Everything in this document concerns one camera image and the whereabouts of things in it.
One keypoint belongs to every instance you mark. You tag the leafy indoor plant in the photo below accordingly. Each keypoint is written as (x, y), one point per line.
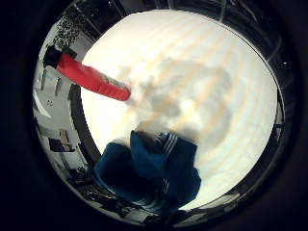
(69, 30)

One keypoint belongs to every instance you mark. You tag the blue cloth with white stripes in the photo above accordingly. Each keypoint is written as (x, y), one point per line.
(150, 173)

